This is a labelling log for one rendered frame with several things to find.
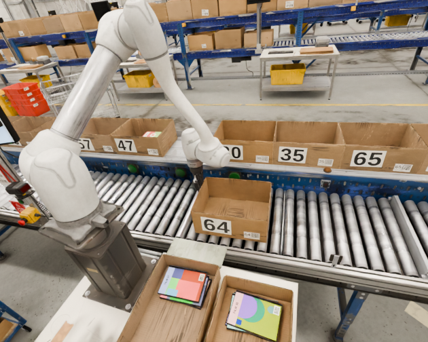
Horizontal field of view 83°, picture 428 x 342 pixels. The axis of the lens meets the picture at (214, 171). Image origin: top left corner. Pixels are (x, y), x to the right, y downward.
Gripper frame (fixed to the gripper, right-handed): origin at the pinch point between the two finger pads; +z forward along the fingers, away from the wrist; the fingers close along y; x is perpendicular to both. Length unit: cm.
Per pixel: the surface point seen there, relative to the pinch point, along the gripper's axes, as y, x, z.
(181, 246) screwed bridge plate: 32.5, -1.8, 10.3
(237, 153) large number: -28.6, 17.5, -10.4
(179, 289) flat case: 56, 7, 6
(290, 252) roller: 25, 53, 11
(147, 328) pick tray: 72, -1, 10
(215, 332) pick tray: 67, 26, 10
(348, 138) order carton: -58, 87, -8
